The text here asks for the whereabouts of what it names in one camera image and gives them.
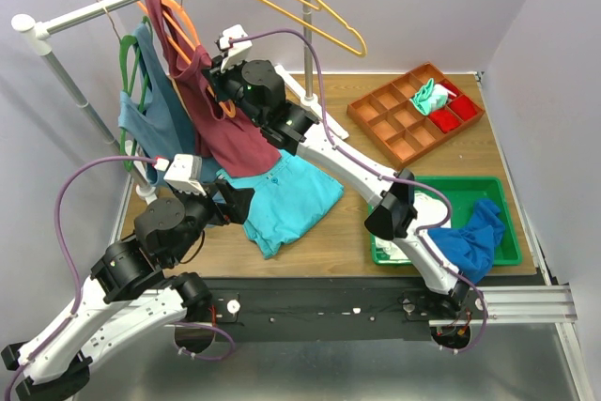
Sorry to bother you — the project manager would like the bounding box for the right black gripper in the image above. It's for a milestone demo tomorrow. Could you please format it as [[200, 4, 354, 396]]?
[[199, 53, 264, 129]]

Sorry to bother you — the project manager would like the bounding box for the maroon tank top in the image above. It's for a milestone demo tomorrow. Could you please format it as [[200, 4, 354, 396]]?
[[146, 0, 281, 177]]

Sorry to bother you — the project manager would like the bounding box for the orange hanger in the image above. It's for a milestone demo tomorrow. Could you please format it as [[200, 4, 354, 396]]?
[[137, 0, 236, 118]]

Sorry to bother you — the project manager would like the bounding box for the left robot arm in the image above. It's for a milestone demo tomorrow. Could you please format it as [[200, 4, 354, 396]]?
[[1, 179, 254, 400]]

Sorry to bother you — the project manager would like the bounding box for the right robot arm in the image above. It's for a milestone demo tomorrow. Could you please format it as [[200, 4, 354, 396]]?
[[202, 57, 470, 318]]

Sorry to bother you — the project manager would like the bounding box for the blue-grey hanging tank top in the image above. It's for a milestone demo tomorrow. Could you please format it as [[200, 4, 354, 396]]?
[[118, 16, 201, 159]]

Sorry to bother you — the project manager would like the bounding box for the green hanger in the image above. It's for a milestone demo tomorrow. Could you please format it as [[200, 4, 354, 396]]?
[[119, 35, 149, 155]]

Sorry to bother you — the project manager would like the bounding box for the yellow hanger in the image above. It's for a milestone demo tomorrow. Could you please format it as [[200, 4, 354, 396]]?
[[228, 0, 368, 58]]

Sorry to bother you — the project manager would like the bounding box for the turquoise folded shirt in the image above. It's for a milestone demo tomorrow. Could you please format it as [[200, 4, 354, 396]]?
[[217, 150, 344, 259]]

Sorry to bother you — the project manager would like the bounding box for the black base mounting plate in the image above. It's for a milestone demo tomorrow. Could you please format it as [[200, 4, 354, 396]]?
[[169, 272, 475, 344]]

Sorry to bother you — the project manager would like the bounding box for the orange compartment tray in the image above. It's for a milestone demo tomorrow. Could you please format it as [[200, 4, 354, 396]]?
[[347, 63, 484, 169]]

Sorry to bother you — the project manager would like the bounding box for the mint green cloth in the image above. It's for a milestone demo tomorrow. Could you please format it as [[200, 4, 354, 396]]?
[[409, 78, 453, 116]]

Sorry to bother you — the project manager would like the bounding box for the white cloth in bin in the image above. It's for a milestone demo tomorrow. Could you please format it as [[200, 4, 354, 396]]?
[[370, 192, 448, 265]]

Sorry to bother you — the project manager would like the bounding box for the white clothes rack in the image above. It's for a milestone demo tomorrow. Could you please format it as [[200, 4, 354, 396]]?
[[11, 0, 331, 204]]

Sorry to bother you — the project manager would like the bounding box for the green plastic bin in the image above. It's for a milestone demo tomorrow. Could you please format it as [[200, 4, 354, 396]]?
[[364, 175, 523, 267]]

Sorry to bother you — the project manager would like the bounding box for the red cloth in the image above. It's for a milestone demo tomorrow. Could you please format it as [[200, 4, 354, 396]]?
[[428, 96, 480, 133]]

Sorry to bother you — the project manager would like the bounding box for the royal blue cloth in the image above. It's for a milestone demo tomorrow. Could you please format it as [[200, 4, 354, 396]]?
[[428, 198, 506, 284]]

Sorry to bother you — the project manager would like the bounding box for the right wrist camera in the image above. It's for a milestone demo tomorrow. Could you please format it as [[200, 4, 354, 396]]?
[[216, 24, 252, 73]]

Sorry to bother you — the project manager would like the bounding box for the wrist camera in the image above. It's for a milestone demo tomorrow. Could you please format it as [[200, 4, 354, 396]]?
[[216, 24, 252, 73], [153, 154, 207, 195]]

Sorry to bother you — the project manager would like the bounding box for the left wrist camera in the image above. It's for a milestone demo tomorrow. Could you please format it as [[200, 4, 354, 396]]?
[[153, 154, 207, 195]]

